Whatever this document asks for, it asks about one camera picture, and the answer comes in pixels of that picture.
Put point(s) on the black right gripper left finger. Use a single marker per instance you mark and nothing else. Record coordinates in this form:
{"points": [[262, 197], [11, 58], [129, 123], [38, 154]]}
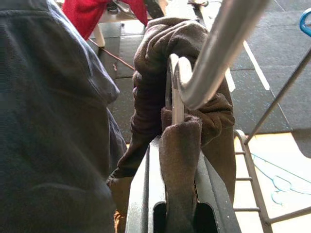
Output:
{"points": [[143, 194]]}

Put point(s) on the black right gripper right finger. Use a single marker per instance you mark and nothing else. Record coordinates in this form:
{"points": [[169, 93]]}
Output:
{"points": [[216, 206]]}

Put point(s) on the black garment with white print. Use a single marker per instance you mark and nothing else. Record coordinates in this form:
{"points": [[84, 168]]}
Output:
{"points": [[150, 72]]}

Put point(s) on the grey plastic hanger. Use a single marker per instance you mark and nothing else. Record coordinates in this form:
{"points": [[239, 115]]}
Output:
{"points": [[218, 48]]}

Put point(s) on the blue plastic hanger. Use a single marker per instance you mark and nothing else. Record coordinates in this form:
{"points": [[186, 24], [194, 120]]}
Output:
{"points": [[302, 24]]}

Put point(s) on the black metal clothes rack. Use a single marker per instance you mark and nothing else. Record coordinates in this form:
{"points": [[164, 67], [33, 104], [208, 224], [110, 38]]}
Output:
{"points": [[279, 96]]}

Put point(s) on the navy blue garment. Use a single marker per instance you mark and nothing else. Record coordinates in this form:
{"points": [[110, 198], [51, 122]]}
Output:
{"points": [[48, 109]]}

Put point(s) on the red cloth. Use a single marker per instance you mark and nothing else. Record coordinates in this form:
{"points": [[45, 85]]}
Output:
{"points": [[82, 14]]}

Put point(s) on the white frame weight bench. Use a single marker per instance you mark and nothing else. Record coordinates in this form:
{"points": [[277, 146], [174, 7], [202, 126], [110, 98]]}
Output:
{"points": [[99, 36]]}

